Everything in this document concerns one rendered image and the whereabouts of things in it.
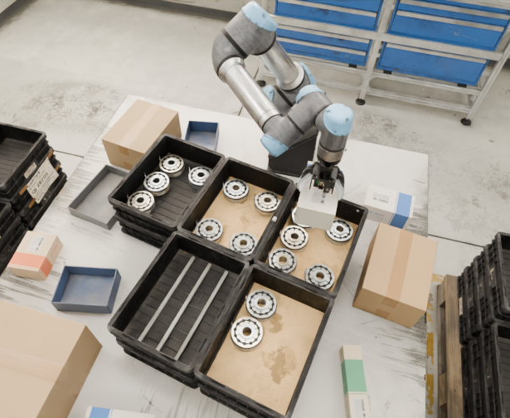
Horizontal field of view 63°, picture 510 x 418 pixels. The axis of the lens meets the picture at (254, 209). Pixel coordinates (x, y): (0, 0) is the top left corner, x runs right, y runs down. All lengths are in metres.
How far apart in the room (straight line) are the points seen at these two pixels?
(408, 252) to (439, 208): 1.39
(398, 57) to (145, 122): 2.01
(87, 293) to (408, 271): 1.18
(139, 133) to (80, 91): 1.83
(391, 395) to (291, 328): 0.40
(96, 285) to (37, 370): 0.41
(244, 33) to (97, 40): 3.00
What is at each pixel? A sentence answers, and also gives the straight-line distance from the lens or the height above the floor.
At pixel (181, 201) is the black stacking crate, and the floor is 0.83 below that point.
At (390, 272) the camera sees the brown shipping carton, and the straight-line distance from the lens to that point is 1.56.
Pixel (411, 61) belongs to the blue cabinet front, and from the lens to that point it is 3.36.
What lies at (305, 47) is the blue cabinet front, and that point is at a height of 0.39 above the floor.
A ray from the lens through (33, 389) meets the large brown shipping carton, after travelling 1.41.
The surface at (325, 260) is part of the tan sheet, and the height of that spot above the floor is 0.83.
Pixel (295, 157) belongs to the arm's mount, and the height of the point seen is 0.82.
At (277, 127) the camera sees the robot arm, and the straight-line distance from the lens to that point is 1.18.
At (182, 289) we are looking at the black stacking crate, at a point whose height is 0.83.
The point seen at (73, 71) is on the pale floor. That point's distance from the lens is 3.96.
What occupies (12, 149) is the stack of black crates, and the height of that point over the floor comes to 0.49.
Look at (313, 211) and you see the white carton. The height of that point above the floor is 1.13.
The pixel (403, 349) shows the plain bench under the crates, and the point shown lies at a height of 0.70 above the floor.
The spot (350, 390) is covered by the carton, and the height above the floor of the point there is 0.76.
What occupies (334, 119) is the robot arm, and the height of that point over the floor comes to 1.46.
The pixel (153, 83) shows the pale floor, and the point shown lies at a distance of 3.66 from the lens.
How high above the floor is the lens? 2.15
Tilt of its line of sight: 54 degrees down
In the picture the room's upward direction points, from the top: 3 degrees clockwise
